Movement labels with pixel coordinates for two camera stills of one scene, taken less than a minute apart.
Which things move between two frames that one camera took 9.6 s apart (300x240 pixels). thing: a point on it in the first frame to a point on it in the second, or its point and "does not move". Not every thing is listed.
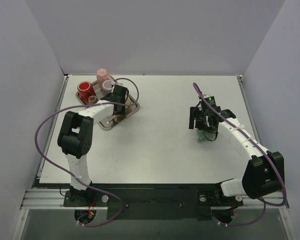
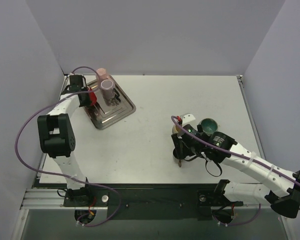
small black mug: (92, 99) to (180, 154)
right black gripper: (193, 118) to (178, 144)
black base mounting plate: (153, 201) does not move
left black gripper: (119, 107) to (84, 98)
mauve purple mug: (106, 86) does not move
